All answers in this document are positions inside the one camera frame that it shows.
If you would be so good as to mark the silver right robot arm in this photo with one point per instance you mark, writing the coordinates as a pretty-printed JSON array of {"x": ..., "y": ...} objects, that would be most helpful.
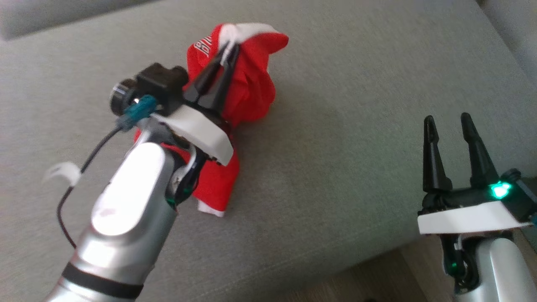
[{"x": 503, "y": 268}]

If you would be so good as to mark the red shorts with white trim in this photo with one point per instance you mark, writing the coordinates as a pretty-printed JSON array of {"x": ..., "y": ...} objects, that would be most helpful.
[{"x": 251, "y": 84}]

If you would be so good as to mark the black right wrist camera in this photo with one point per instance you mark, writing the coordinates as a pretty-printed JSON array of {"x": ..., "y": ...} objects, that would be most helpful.
[{"x": 523, "y": 197}]

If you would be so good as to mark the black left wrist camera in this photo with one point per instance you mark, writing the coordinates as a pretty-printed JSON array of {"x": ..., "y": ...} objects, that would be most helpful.
[{"x": 161, "y": 84}]

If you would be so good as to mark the grey fabric sofa seat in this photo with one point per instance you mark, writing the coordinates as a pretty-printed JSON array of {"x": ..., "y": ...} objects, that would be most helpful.
[{"x": 356, "y": 126}]

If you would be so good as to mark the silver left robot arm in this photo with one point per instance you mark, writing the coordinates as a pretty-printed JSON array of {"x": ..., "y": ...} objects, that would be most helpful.
[{"x": 126, "y": 201}]

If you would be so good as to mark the grey sofa back cushion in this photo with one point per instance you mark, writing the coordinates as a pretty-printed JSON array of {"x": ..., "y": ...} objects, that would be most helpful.
[{"x": 50, "y": 16}]

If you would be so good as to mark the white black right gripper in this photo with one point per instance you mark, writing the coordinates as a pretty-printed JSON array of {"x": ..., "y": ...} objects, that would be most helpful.
[{"x": 461, "y": 216}]

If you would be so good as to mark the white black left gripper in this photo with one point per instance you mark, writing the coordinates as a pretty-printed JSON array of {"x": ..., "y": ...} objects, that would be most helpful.
[{"x": 201, "y": 128}]

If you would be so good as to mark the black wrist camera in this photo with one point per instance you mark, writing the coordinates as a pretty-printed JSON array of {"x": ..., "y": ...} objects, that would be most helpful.
[
  {"x": 161, "y": 84},
  {"x": 523, "y": 197}
]

